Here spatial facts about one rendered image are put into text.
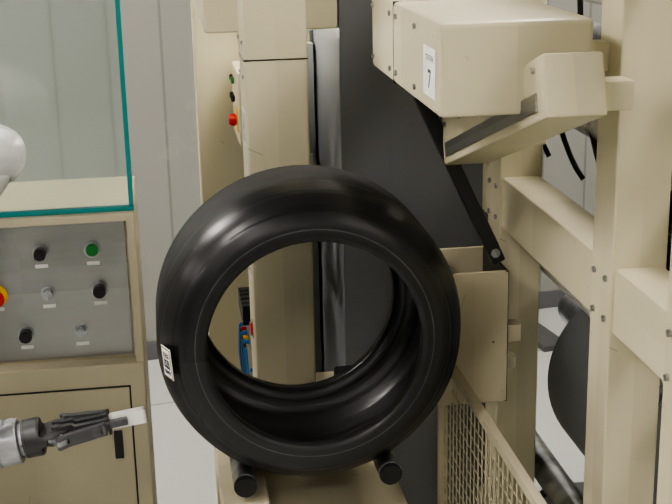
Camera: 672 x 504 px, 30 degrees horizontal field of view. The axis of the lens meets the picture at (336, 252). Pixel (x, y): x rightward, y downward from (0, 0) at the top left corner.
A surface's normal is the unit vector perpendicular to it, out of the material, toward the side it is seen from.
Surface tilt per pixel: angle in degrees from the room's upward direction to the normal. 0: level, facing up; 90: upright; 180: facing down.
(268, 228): 80
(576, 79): 72
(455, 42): 90
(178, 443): 0
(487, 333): 90
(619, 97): 90
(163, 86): 90
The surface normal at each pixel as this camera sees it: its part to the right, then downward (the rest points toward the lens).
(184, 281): -0.55, -0.11
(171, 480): -0.02, -0.96
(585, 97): 0.13, -0.04
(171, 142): 0.30, 0.26
